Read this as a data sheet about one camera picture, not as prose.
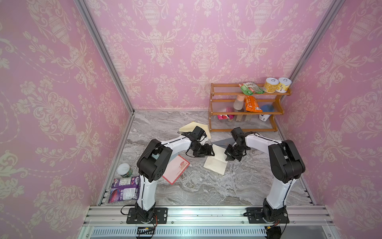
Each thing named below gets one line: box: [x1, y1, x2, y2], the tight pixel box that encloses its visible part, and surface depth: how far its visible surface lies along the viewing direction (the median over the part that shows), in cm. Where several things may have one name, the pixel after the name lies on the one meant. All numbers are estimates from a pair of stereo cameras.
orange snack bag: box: [244, 95, 264, 113], surface depth 101 cm
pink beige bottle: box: [233, 94, 246, 111], surface depth 99 cm
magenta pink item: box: [217, 114, 235, 120], surface depth 109 cm
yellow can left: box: [263, 77, 280, 94], surface depth 91 cm
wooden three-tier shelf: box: [208, 82, 292, 132], surface depth 109 cm
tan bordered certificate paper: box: [202, 143, 228, 176], surface depth 94 cm
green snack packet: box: [238, 81, 265, 96], surface depth 91 cm
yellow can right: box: [275, 77, 292, 94], surface depth 91 cm
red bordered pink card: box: [162, 154, 191, 185], surface depth 92 cm
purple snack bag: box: [107, 175, 141, 204], surface depth 81 cm
